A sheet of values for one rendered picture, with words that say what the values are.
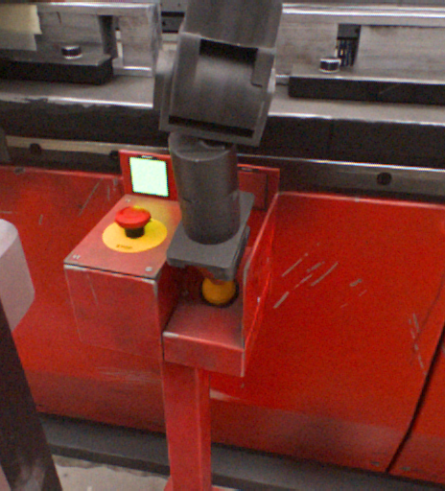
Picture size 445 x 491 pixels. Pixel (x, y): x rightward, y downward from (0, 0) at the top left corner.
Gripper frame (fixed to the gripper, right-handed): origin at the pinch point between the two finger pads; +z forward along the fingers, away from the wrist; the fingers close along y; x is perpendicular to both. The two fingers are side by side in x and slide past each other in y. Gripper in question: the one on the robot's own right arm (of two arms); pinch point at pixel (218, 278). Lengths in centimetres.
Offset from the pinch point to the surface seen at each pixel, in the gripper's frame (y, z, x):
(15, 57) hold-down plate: 24.8, -9.6, 36.8
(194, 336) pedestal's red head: -6.9, 1.7, 0.8
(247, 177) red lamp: 10.5, -6.1, -1.0
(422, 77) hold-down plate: 30.3, -8.9, -18.9
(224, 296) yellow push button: -1.2, 1.7, -1.0
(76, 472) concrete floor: -9, 75, 37
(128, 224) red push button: 0.1, -6.5, 9.6
